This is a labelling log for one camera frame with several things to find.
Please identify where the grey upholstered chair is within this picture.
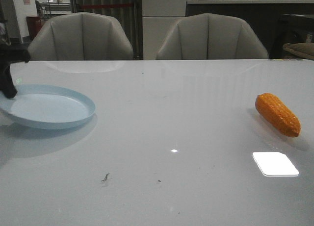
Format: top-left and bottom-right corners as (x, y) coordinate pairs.
(156, 13), (268, 60)
(28, 12), (133, 61)

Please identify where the light blue round plate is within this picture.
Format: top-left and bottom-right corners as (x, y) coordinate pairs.
(0, 84), (96, 129)

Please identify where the tan cushion at right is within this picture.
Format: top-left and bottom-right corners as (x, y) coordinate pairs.
(283, 43), (314, 60)

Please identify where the red barrier belt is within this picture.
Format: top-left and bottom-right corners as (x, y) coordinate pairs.
(77, 2), (134, 9)

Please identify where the grey upholstered chair right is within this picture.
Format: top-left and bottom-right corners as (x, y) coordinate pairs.
(156, 13), (268, 60)

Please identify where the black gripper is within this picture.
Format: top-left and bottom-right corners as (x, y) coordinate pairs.
(0, 45), (31, 99)

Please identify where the red fire extinguisher box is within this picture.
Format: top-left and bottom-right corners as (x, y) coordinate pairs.
(26, 16), (45, 40)

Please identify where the grey upholstered chair left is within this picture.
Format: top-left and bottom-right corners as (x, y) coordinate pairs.
(28, 12), (133, 61)

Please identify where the distant white table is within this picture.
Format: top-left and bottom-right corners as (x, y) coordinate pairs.
(36, 1), (72, 15)

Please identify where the dark grey sideboard counter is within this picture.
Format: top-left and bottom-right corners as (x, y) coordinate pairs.
(186, 0), (314, 58)

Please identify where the white refrigerator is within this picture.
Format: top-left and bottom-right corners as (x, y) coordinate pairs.
(142, 0), (186, 60)

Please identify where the orange toy corn cob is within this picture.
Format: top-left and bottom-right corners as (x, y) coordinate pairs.
(255, 93), (301, 138)

